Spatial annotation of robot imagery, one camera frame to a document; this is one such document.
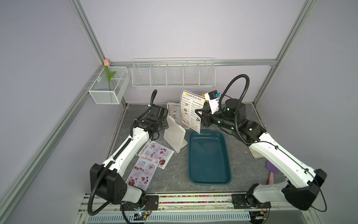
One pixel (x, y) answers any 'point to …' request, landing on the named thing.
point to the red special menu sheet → (154, 150)
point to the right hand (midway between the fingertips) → (195, 110)
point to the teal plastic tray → (209, 161)
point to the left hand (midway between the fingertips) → (162, 124)
